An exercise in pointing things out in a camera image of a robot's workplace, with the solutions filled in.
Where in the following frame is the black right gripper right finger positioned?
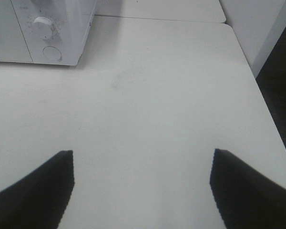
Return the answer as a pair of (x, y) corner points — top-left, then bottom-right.
(210, 149), (286, 229)

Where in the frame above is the white microwave oven body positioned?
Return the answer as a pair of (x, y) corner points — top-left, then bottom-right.
(12, 0), (97, 66)

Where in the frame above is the white microwave knob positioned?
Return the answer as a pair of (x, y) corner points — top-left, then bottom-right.
(32, 16), (57, 40)

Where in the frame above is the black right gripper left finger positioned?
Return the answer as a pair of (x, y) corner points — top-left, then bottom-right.
(0, 150), (75, 229)

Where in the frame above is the white round door button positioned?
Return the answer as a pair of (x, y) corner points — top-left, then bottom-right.
(43, 46), (62, 63)

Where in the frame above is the white microwave door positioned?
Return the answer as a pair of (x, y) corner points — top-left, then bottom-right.
(0, 0), (32, 63)

